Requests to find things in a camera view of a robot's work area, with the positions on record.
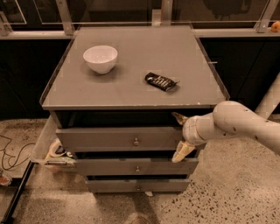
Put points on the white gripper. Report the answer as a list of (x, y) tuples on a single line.
[(189, 130)]

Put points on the grey top drawer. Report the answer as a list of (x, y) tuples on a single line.
[(120, 139)]

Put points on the grey drawer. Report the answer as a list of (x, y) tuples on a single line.
[(120, 139), (135, 166), (138, 185)]

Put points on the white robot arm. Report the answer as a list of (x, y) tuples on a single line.
[(232, 119)]

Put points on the grey middle drawer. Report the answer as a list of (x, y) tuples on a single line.
[(135, 166)]

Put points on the grey bottom drawer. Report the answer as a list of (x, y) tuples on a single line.
[(138, 185)]

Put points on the grey drawer cabinet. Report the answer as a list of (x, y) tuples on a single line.
[(78, 97)]

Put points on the black snack wrapper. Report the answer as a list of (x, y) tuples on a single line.
[(159, 81)]

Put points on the white ceramic bowl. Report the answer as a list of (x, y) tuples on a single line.
[(101, 58)]

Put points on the white tape roll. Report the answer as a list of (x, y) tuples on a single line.
[(56, 149)]

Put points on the clear plastic storage bin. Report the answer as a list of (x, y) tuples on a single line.
[(40, 152)]

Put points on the orange fruit on ledge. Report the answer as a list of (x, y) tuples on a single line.
[(275, 27)]

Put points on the red white floor object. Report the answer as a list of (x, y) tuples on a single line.
[(5, 178)]

